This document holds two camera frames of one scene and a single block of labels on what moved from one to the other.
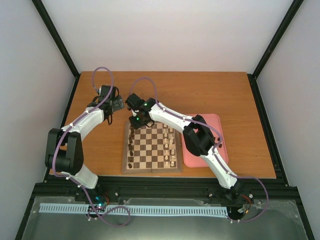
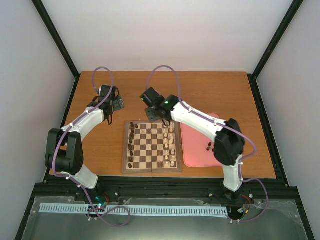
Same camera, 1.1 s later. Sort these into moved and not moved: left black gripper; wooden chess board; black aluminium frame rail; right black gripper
Moved: right black gripper
Not moved: black aluminium frame rail; left black gripper; wooden chess board
